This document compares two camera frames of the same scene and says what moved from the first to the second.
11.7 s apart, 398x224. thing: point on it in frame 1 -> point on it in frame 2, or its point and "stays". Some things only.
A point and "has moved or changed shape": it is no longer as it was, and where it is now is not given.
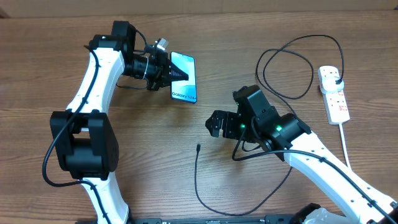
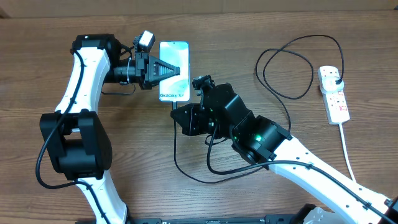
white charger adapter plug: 328,84 stays
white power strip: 335,102 stays
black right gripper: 229,118 -> 189,123
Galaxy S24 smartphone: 184,90 has moved or changed shape
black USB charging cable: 198,150 -> 256,167
